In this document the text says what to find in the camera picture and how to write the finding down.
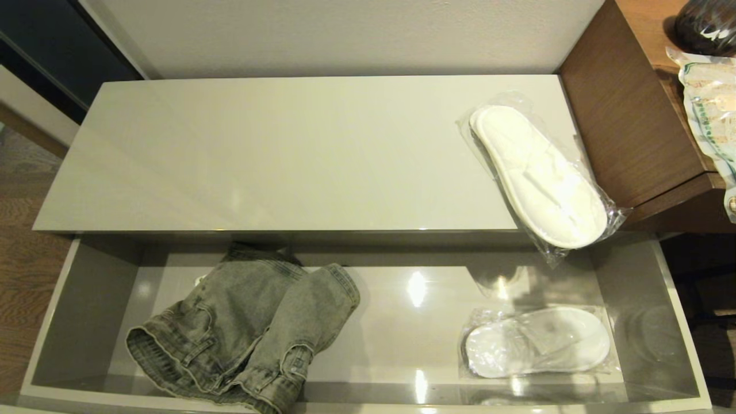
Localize glossy white drawer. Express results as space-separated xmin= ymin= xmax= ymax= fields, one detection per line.
xmin=17 ymin=231 xmax=714 ymax=414

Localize white slippers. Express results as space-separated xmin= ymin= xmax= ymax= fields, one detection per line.
xmin=458 ymin=305 xmax=623 ymax=380
xmin=456 ymin=90 xmax=632 ymax=269

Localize faded grey denim shorts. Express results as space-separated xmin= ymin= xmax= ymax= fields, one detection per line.
xmin=125 ymin=241 xmax=362 ymax=414

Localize brown wooden desk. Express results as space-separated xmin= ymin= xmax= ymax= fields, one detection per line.
xmin=558 ymin=0 xmax=736 ymax=233

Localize white printed plastic package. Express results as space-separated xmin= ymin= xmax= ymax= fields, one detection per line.
xmin=665 ymin=46 xmax=736 ymax=224

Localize dark glass door panel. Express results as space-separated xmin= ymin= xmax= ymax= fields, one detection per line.
xmin=0 ymin=0 xmax=144 ymax=124

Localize dark shiny round object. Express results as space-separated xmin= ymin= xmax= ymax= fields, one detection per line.
xmin=674 ymin=0 xmax=736 ymax=57

